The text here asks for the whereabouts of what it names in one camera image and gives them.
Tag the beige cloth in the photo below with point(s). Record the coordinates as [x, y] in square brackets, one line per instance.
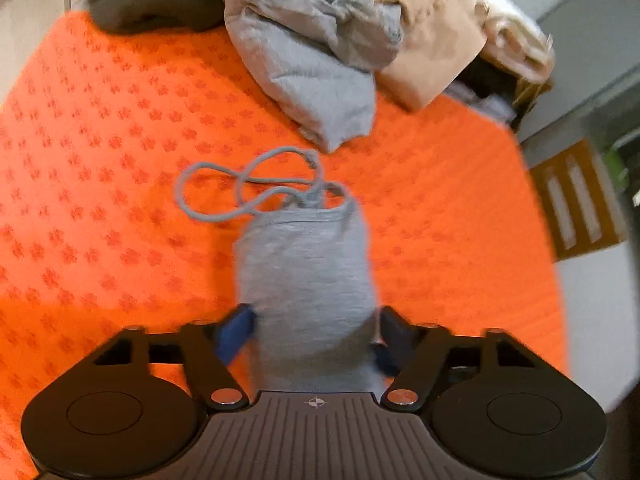
[435, 45]

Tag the wooden framed panel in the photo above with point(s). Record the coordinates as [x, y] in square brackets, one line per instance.
[575, 200]

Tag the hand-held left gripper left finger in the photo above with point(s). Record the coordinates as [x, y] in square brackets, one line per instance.
[235, 332]

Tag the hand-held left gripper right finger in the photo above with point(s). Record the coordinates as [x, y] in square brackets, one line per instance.
[386, 360]

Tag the crumpled grey garment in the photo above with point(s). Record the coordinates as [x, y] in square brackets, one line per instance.
[310, 60]

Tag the cardboard box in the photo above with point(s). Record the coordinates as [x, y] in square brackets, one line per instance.
[530, 100]

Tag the black cloth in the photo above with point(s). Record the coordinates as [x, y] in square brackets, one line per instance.
[480, 77]

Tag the green object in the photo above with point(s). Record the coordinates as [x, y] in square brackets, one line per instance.
[620, 170]

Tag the orange patterned mat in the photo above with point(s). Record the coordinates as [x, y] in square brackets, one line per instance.
[100, 210]

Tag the dark grey garment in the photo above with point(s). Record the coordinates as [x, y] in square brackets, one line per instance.
[150, 2]

